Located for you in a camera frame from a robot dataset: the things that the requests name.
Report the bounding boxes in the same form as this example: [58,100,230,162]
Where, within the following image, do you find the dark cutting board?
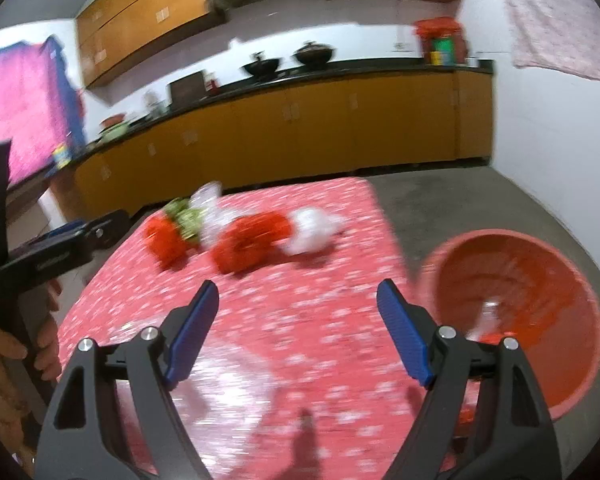
[169,72,206,108]

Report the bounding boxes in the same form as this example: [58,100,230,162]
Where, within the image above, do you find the black kitchen countertop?
[70,59,496,166]

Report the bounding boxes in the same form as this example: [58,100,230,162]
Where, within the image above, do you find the black pot with lid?
[292,41,337,68]

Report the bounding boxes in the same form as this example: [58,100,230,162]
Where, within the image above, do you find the yellow-green packet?
[162,199,203,241]

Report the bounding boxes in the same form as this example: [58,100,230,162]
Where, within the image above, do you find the red floral tablecloth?
[55,177,481,480]

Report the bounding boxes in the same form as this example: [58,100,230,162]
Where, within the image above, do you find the pink floral hanging sheet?
[490,0,600,86]

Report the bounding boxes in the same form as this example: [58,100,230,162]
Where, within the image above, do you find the person's left forearm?
[0,355,33,461]

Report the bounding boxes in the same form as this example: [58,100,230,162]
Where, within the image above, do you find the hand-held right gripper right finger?
[376,279,563,480]

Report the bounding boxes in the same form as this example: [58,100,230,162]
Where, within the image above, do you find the orange base cabinets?
[72,67,496,218]

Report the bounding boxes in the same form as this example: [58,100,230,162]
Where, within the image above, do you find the pink cloth with blue edge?
[0,35,86,186]

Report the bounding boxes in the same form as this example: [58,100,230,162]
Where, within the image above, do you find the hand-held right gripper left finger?
[34,280,220,480]

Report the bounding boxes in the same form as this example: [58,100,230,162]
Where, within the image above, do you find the green carton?
[430,35,455,66]

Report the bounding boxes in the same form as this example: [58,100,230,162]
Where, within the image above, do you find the white plastic bag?
[285,207,346,256]

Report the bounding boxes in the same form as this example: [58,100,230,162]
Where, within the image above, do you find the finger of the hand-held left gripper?
[0,209,132,292]

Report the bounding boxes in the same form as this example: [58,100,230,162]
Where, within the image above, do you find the black wok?
[240,51,284,80]

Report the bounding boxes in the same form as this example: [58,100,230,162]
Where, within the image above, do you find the red plastic basket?
[415,230,600,423]

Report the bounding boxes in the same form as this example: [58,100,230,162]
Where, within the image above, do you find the green basin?
[100,122,131,143]

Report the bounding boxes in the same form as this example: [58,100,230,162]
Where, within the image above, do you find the clear crinkled plastic bag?
[190,182,231,246]

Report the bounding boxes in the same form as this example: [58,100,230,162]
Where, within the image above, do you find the orange wall cabinets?
[75,0,466,88]

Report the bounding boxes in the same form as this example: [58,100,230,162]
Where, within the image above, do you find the person's left hand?
[0,280,63,383]

